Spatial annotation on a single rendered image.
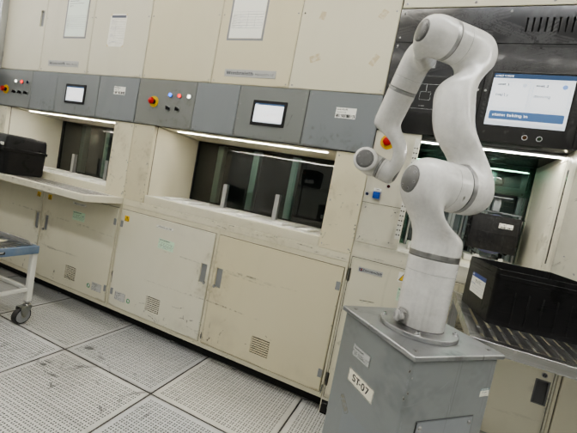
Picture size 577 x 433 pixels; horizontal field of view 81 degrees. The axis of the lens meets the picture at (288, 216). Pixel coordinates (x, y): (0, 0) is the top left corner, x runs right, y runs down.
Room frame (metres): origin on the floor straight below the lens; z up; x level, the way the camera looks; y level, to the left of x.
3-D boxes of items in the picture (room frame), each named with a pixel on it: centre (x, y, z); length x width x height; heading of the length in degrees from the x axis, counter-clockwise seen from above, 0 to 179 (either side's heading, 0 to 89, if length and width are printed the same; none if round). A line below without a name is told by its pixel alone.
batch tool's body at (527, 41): (1.85, -0.89, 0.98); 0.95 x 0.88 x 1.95; 158
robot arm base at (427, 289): (0.85, -0.38, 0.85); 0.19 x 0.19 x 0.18
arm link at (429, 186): (0.84, -0.35, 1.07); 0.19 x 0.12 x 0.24; 108
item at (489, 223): (1.78, -1.05, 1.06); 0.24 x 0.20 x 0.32; 68
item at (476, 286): (1.13, -0.82, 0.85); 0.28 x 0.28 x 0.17; 78
